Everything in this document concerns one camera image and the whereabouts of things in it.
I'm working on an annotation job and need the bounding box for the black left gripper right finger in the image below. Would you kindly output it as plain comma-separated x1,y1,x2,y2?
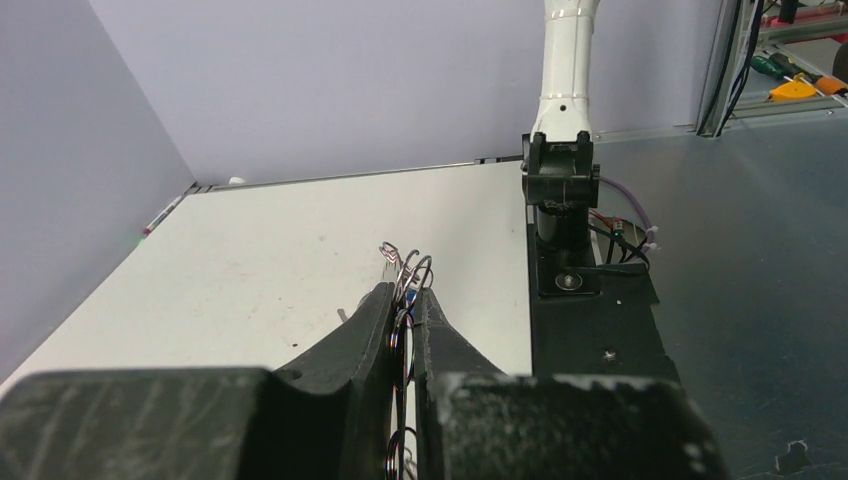
413,289,726,479

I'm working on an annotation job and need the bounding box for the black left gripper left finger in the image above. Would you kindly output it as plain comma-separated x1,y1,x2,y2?
1,283,396,479

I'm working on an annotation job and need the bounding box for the large metal keyring with rings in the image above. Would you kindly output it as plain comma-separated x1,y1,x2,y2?
378,241,433,479

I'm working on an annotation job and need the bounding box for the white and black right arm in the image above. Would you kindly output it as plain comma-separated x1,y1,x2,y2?
522,0,599,268

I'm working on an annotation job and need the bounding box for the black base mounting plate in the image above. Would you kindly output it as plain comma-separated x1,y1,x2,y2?
526,224,680,382

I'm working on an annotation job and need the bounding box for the red and white marker pen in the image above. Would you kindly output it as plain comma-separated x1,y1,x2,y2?
142,195,185,238

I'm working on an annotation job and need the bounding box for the orange handled tool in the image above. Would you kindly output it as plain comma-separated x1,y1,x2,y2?
768,79,818,102

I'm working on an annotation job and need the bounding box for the aluminium table frame rail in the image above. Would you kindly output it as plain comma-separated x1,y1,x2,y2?
694,0,767,138

